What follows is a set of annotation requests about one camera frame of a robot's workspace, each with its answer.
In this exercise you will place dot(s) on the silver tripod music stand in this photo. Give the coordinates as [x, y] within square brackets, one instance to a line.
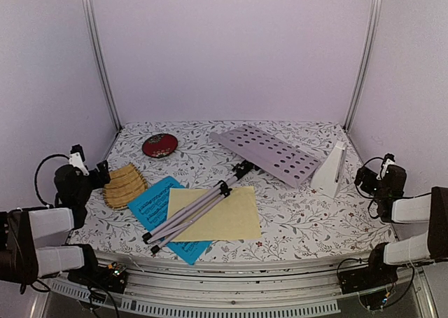
[260, 151]

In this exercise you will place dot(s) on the yellow sheet music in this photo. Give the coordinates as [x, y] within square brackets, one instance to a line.
[234, 218]

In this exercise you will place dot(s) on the right aluminium frame post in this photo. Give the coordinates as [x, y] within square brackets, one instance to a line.
[372, 25]

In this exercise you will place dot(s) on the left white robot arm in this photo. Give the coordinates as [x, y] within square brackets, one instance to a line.
[33, 239]

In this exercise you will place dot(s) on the blue paper sheet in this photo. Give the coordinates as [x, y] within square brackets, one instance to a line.
[151, 207]

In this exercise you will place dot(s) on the front aluminium rail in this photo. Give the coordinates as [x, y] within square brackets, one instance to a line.
[159, 287]

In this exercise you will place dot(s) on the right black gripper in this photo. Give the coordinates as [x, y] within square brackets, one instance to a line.
[365, 171]

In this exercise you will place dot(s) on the aluminium frame post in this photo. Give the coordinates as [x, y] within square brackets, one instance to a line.
[372, 25]
[91, 22]

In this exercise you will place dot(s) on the floral table mat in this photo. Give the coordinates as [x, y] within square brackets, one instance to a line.
[296, 223]

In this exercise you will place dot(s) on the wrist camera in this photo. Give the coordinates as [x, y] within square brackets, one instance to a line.
[77, 159]
[389, 159]

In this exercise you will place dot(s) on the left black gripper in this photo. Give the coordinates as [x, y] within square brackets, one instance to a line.
[104, 172]

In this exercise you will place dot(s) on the white metronome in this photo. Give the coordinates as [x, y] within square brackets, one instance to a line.
[327, 178]

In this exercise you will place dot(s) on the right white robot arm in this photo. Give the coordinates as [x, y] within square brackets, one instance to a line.
[429, 210]

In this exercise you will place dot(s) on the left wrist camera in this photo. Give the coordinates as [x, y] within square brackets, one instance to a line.
[77, 159]

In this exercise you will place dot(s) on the left aluminium frame post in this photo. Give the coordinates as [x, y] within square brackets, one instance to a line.
[91, 22]

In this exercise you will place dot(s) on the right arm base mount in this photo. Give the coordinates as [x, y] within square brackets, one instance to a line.
[377, 273]

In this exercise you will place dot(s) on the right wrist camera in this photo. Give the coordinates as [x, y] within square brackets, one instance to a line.
[389, 159]

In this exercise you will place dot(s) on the red floral plate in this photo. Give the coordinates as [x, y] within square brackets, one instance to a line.
[160, 145]

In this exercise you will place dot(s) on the woven bamboo tray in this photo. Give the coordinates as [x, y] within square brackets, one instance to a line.
[126, 184]

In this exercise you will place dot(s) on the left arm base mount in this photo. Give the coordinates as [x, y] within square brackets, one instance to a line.
[111, 277]

